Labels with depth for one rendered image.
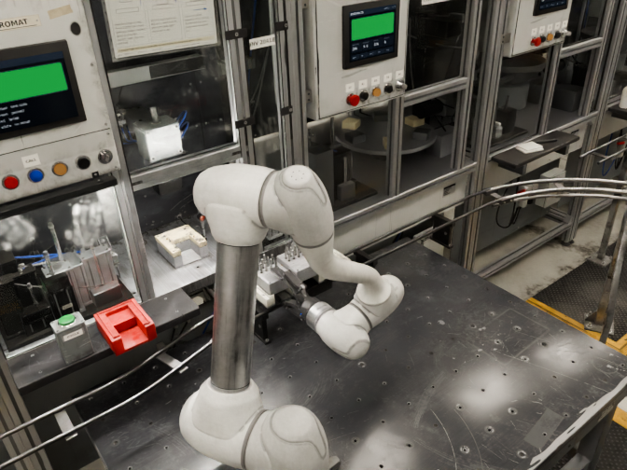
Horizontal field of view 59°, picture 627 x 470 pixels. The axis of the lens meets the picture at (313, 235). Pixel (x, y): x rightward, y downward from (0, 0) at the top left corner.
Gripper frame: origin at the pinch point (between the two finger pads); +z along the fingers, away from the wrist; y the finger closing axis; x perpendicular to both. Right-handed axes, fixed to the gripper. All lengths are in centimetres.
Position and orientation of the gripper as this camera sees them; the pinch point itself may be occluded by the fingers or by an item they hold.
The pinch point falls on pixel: (278, 282)
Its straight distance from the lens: 187.5
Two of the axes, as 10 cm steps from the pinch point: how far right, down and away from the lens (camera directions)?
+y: -0.3, -8.5, -5.3
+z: -6.1, -4.1, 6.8
